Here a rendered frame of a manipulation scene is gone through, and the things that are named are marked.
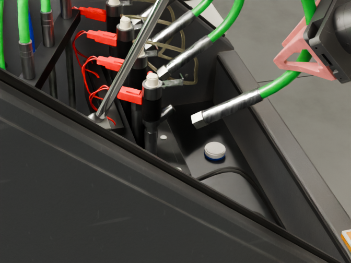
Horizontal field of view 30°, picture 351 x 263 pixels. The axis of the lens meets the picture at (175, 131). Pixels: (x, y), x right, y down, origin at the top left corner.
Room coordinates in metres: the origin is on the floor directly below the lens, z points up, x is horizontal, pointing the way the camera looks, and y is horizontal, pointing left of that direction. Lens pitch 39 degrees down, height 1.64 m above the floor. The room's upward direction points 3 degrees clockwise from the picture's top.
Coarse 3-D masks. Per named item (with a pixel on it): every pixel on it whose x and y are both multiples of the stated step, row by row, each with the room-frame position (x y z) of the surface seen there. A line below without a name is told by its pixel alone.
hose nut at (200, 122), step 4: (200, 112) 0.66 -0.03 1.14; (192, 116) 0.66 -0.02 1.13; (196, 116) 0.66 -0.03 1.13; (200, 116) 0.66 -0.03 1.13; (192, 120) 0.66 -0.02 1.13; (196, 120) 0.65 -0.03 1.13; (200, 120) 0.65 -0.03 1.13; (196, 124) 0.65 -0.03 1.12; (200, 124) 0.65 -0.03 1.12; (204, 124) 0.65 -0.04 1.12; (196, 128) 0.65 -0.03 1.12
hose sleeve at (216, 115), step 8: (256, 88) 0.66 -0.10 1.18; (240, 96) 0.66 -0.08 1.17; (248, 96) 0.65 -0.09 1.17; (256, 96) 0.65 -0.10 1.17; (216, 104) 0.67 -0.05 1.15; (224, 104) 0.66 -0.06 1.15; (232, 104) 0.65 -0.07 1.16; (240, 104) 0.65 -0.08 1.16; (248, 104) 0.65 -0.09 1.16; (208, 112) 0.66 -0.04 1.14; (216, 112) 0.65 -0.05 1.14; (224, 112) 0.65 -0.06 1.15; (232, 112) 0.65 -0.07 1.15; (208, 120) 0.65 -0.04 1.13; (216, 120) 0.65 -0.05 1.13
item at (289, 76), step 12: (0, 0) 0.67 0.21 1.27; (312, 0) 0.65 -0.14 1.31; (0, 12) 0.68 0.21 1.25; (312, 12) 0.65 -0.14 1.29; (0, 24) 0.68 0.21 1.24; (0, 36) 0.68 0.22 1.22; (0, 48) 0.68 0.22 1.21; (0, 60) 0.68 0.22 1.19; (300, 60) 0.65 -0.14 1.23; (288, 72) 0.65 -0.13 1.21; (300, 72) 0.65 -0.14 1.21; (276, 84) 0.65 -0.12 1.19; (288, 84) 0.65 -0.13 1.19; (264, 96) 0.65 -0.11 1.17
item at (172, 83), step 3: (162, 81) 0.76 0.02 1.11; (165, 81) 0.76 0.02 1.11; (168, 81) 0.76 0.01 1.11; (171, 81) 0.76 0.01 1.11; (174, 81) 0.76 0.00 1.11; (177, 81) 0.76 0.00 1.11; (165, 84) 0.75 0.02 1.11; (168, 84) 0.75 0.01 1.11; (171, 84) 0.75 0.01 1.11; (174, 84) 0.75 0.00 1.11; (177, 84) 0.75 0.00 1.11; (180, 84) 0.75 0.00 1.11; (162, 87) 0.74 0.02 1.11; (165, 87) 0.74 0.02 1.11
